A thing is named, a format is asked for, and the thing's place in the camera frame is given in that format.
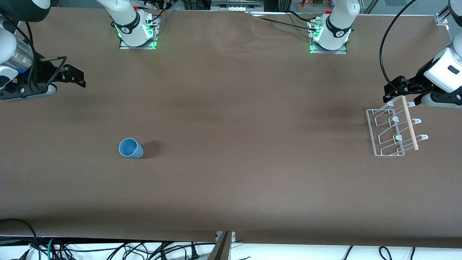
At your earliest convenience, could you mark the aluminium frame profile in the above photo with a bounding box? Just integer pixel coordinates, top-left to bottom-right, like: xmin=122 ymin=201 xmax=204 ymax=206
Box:
xmin=435 ymin=7 xmax=452 ymax=26

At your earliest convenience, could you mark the light blue plastic cup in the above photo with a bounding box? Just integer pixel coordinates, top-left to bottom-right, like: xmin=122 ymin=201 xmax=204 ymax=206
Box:
xmin=118 ymin=138 xmax=144 ymax=159

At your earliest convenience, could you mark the long black table cable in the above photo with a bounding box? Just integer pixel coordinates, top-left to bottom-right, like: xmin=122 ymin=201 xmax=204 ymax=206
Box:
xmin=249 ymin=13 xmax=320 ymax=33

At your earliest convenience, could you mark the brown angled post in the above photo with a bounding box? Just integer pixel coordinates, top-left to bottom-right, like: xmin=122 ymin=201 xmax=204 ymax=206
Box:
xmin=209 ymin=232 xmax=231 ymax=260

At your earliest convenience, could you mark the white wire cup rack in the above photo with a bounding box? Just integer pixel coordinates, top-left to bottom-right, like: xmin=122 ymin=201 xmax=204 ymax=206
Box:
xmin=366 ymin=96 xmax=429 ymax=157

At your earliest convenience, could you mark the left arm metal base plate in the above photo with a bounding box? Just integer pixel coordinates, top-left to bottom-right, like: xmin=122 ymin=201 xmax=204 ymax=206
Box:
xmin=309 ymin=20 xmax=349 ymax=55

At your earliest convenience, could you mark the thick black floor cable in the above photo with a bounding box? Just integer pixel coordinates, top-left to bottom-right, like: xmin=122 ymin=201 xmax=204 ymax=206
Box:
xmin=0 ymin=218 xmax=40 ymax=253

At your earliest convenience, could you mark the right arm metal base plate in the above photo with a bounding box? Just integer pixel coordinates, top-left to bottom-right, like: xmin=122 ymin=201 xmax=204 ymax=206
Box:
xmin=119 ymin=16 xmax=160 ymax=50

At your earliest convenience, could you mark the short black table cable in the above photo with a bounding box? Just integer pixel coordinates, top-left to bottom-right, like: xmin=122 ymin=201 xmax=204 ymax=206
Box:
xmin=287 ymin=10 xmax=322 ymax=22

